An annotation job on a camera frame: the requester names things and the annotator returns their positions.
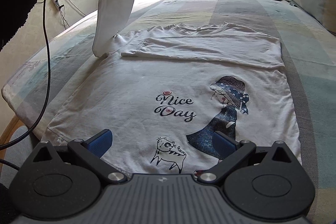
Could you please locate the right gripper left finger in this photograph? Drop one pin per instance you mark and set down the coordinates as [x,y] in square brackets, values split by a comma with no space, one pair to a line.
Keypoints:
[77,161]

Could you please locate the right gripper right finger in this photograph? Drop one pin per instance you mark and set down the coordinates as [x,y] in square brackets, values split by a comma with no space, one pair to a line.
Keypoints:
[236,155]

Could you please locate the white printed t-shirt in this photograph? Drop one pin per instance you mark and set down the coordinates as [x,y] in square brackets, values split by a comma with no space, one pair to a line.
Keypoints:
[165,91]

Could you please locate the black sleeved left forearm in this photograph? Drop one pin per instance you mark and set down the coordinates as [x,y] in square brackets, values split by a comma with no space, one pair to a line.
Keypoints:
[14,14]

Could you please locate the white power strip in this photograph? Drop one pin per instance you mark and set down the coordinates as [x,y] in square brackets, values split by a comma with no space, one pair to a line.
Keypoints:
[57,5]

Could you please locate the pastel patchwork bed sheet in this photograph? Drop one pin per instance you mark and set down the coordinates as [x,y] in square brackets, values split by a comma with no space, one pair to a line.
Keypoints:
[307,50]

